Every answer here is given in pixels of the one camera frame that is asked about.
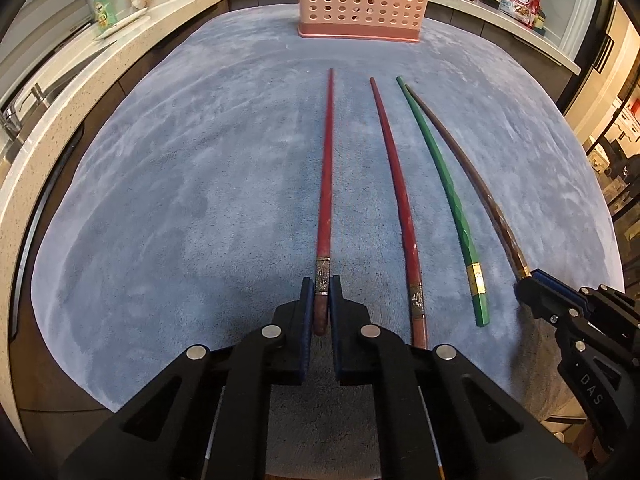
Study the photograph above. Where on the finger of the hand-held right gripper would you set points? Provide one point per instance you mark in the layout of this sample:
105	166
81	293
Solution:
542	302
555	284

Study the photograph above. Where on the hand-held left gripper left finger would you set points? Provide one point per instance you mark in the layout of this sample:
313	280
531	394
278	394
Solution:
306	350

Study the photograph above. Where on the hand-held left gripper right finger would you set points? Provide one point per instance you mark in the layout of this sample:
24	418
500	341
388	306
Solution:
337	355

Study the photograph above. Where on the brown chopstick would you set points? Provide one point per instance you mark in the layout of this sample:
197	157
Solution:
487	196

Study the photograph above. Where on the dark red chopstick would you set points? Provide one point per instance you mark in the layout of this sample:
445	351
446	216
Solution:
400	195
326	185

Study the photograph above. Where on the pink perforated plastic basket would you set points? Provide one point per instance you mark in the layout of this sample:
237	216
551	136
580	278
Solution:
360	32

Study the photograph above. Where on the green chopstick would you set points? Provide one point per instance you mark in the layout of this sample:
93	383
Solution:
452	200

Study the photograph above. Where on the blue grey fleece blanket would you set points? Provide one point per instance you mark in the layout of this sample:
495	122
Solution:
200	185

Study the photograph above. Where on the green yellow sponges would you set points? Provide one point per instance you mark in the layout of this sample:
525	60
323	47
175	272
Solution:
540	21

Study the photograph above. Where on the chrome soap dispenser pump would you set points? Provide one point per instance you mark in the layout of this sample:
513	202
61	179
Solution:
37	95

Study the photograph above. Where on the white oval dish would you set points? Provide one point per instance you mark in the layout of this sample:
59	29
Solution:
132	19

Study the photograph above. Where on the chrome kitchen faucet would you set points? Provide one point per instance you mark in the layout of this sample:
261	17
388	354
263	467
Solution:
11	120

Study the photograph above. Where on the green dish soap bottle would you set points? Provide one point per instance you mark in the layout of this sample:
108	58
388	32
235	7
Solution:
105	12

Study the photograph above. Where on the black metal frame door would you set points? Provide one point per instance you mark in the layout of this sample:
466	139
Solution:
607	45

